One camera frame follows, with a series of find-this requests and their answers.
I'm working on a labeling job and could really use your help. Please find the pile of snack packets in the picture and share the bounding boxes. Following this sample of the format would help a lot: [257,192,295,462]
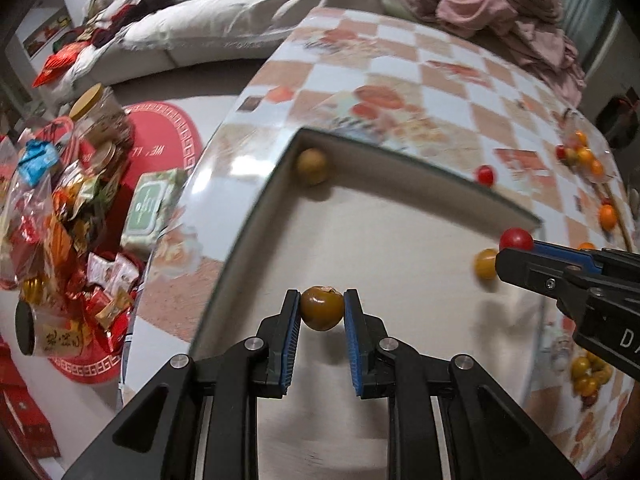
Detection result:
[0,115,151,361]

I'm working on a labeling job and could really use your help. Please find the dark red clothes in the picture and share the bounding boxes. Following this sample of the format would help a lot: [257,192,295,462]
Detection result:
[90,0,171,46]

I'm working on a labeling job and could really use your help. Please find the checkered printed tablecloth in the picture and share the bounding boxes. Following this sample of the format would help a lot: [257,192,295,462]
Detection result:
[120,7,640,480]

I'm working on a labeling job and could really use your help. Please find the olive tomato in tray corner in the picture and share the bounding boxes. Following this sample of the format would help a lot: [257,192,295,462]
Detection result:
[295,147,329,187]

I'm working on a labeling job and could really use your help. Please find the green wet wipes pack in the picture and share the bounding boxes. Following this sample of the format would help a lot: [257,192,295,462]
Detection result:
[120,167,188,261]

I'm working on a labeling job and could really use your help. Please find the clear jar with black lid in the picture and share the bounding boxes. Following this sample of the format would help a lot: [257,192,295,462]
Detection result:
[14,300,91,358]

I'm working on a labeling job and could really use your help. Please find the white square tray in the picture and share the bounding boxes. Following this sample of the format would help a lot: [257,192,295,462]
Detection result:
[187,127,548,480]

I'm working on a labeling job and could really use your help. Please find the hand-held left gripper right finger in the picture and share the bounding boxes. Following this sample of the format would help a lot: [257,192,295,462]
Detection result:
[343,289,583,480]

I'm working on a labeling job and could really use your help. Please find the clear jar with gold lid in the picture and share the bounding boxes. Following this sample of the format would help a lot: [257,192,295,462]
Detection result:
[70,85,136,161]

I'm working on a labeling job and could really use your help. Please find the wall picture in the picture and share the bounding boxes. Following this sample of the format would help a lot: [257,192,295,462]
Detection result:
[22,12,71,56]

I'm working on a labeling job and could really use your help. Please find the white sofa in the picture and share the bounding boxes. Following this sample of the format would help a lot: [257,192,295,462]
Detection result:
[82,0,386,86]

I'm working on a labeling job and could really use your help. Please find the pile of pink clothes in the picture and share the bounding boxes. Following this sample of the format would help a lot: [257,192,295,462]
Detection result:
[375,0,588,103]

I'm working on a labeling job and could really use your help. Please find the stack of red boxes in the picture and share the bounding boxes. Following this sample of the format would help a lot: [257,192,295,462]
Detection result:
[0,340,63,461]

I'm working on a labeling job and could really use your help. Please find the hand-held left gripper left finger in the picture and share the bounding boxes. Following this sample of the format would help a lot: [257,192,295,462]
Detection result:
[62,289,302,480]

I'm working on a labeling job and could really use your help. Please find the red round mat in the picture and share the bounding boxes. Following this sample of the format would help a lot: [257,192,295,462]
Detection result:
[117,101,203,196]
[47,332,133,386]

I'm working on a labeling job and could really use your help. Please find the yellow cherry tomato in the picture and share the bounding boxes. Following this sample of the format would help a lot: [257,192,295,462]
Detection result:
[473,248,501,282]

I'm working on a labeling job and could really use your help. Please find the brownish green cherry tomato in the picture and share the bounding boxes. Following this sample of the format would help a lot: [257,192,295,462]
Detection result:
[300,285,346,332]

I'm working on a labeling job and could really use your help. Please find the blue snack packet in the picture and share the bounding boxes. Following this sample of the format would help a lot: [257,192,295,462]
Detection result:
[17,139,61,188]

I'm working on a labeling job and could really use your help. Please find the red snack bag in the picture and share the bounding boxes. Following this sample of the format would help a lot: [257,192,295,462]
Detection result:
[32,42,91,88]

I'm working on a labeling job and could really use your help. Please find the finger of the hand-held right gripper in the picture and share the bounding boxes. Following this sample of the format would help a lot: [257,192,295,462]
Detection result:
[531,240,640,282]
[496,246,602,302]

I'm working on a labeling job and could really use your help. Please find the pile of cherry tomatoes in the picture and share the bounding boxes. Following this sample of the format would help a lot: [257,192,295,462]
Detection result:
[570,352,613,408]
[555,130,608,181]

